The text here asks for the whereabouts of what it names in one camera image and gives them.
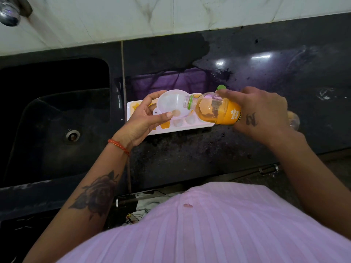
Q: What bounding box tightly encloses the person's left hand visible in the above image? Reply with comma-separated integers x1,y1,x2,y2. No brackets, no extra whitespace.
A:
112,90,173,148

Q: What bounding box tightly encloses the person's right hand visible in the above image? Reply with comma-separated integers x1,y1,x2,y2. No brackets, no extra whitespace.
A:
216,86,306,148

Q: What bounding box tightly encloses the white plastic funnel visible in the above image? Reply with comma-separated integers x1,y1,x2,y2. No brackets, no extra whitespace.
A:
152,89,194,120

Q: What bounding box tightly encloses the orange juice bottle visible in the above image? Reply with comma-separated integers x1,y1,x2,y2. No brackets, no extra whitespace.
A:
183,92,300,131

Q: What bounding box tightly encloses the white ice cube tray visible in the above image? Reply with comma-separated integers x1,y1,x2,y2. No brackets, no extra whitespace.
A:
127,93,215,136

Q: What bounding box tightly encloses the person's left forearm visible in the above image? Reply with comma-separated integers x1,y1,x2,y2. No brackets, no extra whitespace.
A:
23,145,131,263

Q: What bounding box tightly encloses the person's right forearm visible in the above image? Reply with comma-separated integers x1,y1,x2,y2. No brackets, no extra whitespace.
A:
271,134,351,240

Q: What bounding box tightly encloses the chrome sink drain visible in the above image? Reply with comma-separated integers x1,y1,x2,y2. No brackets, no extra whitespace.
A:
65,130,80,143

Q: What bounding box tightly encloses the floral patterned cloth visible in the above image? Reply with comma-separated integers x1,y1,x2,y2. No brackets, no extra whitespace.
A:
122,193,181,226

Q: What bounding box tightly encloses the black stone sink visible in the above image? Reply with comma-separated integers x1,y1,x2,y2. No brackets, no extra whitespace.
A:
0,58,110,187

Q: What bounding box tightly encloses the pink striped shirt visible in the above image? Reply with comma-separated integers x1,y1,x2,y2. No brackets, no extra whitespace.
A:
56,182,351,263

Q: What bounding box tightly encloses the orange thread bracelet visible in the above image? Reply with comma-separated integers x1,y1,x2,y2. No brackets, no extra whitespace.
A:
107,138,131,156

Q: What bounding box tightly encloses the chrome cabinet handle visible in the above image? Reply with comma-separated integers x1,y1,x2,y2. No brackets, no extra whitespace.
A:
116,195,137,209
259,164,279,176

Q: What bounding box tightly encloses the chrome wall tap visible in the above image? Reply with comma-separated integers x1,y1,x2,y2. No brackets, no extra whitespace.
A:
0,0,33,27

